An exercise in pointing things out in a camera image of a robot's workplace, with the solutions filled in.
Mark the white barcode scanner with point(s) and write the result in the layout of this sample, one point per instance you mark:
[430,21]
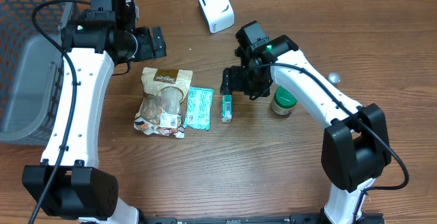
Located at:
[218,14]

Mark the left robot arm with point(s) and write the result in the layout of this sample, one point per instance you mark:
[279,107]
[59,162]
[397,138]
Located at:
[68,182]

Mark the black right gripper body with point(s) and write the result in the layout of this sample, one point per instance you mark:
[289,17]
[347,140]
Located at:
[249,82]

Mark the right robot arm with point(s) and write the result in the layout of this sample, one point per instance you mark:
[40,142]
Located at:
[354,147]

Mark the yellow drink bottle grey cap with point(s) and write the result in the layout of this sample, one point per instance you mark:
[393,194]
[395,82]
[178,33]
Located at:
[334,78]

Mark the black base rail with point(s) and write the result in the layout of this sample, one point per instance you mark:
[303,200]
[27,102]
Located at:
[232,220]

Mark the brown white snack bag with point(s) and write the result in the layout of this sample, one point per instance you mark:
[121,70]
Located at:
[160,112]

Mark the teal white tissue pack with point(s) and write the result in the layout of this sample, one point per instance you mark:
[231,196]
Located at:
[226,108]

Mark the green white can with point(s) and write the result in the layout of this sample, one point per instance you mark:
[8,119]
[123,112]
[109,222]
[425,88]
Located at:
[283,102]

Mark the dark grey plastic basket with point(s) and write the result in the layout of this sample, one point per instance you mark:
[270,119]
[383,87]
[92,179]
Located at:
[31,70]

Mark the mint green tissue pack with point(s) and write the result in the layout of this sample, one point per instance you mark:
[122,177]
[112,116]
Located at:
[199,106]

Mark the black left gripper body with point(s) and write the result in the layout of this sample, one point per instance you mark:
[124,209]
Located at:
[143,51]

